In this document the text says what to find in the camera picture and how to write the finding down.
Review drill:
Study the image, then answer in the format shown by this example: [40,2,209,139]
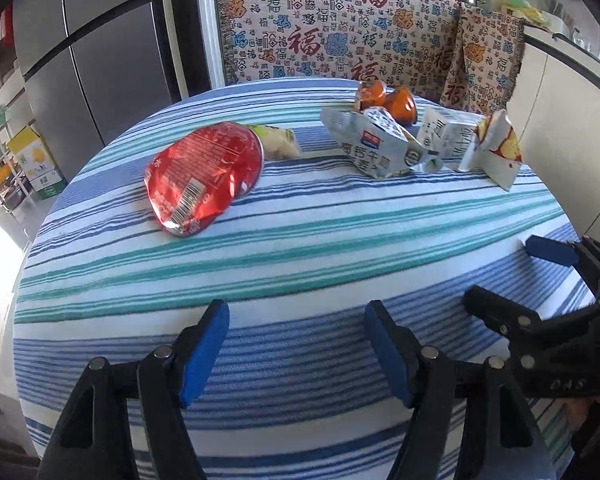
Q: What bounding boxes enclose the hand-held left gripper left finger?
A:
[37,299,230,480]

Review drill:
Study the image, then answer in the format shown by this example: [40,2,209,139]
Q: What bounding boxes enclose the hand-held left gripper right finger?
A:
[364,300,558,480]

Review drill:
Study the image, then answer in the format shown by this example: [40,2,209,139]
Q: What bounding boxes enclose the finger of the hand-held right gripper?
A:
[525,234,600,282]
[462,284,547,344]

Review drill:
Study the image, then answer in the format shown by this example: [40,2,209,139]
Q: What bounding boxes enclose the yellow white snack packet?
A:
[459,109,524,192]

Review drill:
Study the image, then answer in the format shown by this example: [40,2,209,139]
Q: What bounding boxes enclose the white drink carton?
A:
[422,106,486,162]

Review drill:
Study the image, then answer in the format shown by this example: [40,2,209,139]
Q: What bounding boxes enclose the red snack packet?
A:
[144,121,266,238]

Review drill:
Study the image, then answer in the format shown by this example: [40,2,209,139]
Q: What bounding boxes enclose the white milk packet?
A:
[320,106,443,179]

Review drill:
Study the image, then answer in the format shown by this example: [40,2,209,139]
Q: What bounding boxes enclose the orange jelly cup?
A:
[352,80,387,113]
[382,86,418,126]

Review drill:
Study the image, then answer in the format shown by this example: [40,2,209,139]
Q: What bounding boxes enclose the small cream snack packet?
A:
[245,124,302,161]

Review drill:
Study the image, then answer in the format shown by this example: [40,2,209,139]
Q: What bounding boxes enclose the white base cabinets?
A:
[506,25,600,242]

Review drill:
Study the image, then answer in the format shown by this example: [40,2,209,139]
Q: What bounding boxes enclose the round table with striped cloth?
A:
[12,77,588,480]

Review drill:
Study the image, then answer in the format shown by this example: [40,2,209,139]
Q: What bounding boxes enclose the small patterned cloth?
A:
[440,4,526,117]

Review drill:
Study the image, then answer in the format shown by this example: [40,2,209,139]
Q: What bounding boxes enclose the yellow green packets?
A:
[500,0,544,24]

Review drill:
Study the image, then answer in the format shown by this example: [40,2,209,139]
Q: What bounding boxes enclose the yellow cardboard box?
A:
[7,126,69,199]

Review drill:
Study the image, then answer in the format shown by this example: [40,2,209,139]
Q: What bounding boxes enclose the storage rack with basins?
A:
[0,105,37,213]

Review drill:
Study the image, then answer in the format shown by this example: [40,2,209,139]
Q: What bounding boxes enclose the large patterned cloth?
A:
[212,0,463,106]

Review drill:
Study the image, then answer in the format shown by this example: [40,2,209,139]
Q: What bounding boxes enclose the grey refrigerator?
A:
[12,0,177,161]

